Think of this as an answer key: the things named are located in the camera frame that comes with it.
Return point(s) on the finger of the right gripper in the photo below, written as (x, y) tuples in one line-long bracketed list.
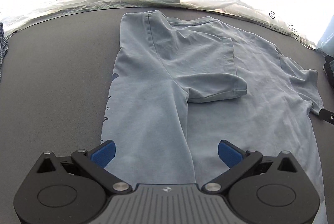
[(326, 115)]

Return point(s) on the light blue t-shirt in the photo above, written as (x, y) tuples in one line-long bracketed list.
[(180, 87)]

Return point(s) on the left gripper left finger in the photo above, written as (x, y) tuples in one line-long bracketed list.
[(94, 162)]

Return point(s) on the blue plaid shirt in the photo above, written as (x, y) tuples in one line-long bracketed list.
[(4, 47)]

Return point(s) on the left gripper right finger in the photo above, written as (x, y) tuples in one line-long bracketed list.
[(240, 163)]

